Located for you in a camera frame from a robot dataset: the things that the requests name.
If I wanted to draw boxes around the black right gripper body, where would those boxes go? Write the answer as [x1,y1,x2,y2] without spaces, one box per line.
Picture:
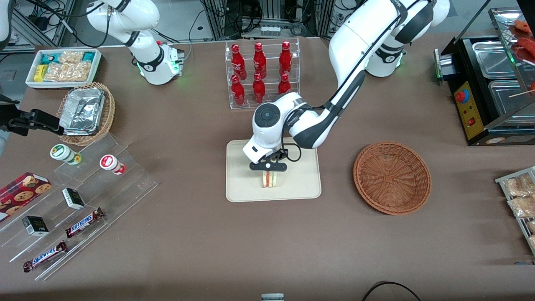
[0,94,31,138]

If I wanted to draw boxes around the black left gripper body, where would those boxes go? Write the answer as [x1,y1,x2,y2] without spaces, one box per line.
[250,151,289,173]

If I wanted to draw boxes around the triangle sandwich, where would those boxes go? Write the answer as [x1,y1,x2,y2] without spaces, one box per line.
[262,171,280,189]

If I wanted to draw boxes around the cream rectangular tray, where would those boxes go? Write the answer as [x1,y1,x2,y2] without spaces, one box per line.
[226,139,322,203]

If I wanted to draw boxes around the aluminium foil tray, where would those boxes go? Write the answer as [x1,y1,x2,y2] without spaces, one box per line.
[59,87,105,137]

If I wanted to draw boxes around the light wicker basket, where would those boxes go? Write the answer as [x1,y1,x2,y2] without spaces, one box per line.
[56,82,116,146]

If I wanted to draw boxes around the round brown wicker basket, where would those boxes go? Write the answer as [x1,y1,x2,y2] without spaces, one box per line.
[353,141,432,216]

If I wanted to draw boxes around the tray of packaged snacks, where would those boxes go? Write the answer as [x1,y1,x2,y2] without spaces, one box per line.
[495,166,535,256]

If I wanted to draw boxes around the green lid white cup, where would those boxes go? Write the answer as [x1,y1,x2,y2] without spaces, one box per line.
[50,143,82,166]

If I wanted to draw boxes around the white plastic snack bin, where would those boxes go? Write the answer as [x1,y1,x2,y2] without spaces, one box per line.
[25,48,102,91]

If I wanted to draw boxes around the clear rice cracker pack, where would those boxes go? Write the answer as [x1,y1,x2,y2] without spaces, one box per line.
[65,61,92,82]
[59,51,84,64]
[43,63,68,82]

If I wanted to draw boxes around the clear acrylic bottle rack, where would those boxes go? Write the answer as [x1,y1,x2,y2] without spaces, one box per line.
[224,37,301,110]

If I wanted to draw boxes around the red cookie box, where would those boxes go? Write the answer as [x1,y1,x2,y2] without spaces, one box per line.
[0,172,52,223]

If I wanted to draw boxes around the red lid white cup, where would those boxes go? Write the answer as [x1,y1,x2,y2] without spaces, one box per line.
[99,154,126,176]

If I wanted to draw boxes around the small black box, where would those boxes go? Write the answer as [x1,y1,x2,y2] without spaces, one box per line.
[61,187,86,210]
[22,215,50,237]

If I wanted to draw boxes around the clear acrylic stepped shelf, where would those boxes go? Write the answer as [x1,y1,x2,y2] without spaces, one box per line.
[0,133,159,282]

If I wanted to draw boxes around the Snickers chocolate bar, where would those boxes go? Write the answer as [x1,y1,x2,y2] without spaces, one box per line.
[23,240,69,273]
[64,207,105,239]

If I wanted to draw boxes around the black equipment rack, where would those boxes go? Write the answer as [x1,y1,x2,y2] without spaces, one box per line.
[200,0,336,41]

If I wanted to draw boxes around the black food warmer yellow panel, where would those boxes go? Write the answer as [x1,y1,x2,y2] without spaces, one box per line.
[434,6,535,147]

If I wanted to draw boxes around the steel warmer pan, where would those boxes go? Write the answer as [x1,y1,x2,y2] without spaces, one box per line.
[471,41,518,80]
[488,79,535,117]

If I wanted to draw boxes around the wooden skewer stick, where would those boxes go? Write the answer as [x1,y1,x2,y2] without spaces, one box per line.
[507,81,535,99]

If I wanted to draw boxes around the red sausages on warmer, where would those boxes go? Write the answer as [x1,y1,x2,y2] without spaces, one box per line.
[511,19,535,64]

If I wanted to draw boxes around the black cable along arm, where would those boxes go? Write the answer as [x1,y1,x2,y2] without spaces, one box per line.
[281,0,423,163]

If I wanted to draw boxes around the aluminium frame structure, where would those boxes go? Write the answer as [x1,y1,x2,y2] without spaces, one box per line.
[12,0,76,47]

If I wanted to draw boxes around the black looped cable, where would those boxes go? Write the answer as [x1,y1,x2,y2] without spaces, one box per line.
[361,281,423,301]

